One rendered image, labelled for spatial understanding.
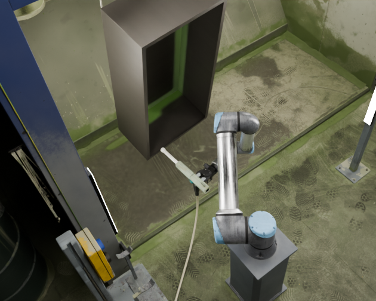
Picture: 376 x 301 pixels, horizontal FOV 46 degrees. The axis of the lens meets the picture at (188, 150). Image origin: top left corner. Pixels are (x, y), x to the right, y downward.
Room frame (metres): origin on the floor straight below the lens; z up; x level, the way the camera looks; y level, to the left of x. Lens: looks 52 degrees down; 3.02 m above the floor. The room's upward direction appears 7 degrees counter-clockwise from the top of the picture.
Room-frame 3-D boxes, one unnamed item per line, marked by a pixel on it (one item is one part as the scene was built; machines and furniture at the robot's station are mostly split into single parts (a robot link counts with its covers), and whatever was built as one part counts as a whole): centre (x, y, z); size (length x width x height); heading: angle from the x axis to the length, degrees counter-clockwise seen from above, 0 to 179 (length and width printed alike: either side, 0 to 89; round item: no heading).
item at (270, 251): (1.11, -0.35, 0.69); 0.19 x 0.19 x 0.10
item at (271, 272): (1.11, -0.35, 0.32); 0.31 x 0.31 x 0.64; 30
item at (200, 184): (1.80, 0.05, 0.46); 0.49 x 0.05 x 0.23; 35
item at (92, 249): (0.79, 0.42, 1.42); 0.12 x 0.06 x 0.26; 30
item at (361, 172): (1.96, -1.31, 0.01); 0.20 x 0.20 x 0.01; 30
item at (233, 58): (3.07, -0.03, 0.11); 2.70 x 0.02 x 0.13; 120
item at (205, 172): (1.78, -0.13, 0.47); 0.12 x 0.08 x 0.09; 127
